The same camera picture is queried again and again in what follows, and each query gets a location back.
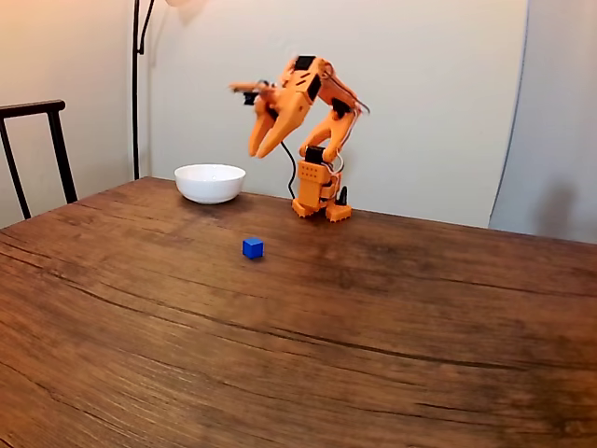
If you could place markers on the blue cube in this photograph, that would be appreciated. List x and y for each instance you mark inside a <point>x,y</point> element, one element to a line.
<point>253,248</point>

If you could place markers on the white bowl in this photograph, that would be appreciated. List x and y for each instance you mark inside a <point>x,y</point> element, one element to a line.
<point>210,184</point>

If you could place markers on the black clamp knob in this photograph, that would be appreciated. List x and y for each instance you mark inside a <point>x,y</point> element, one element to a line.
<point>344,197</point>

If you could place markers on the white backdrop board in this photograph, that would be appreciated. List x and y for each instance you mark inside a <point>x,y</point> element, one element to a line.
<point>420,116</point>

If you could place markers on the black floor lamp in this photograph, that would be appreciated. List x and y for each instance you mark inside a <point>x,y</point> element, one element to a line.
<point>135,93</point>

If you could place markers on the black chair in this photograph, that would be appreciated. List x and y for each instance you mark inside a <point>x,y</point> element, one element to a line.
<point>56,135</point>

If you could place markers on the wrist camera with orange mount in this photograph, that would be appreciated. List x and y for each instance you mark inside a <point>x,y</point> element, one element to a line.
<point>250,97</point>

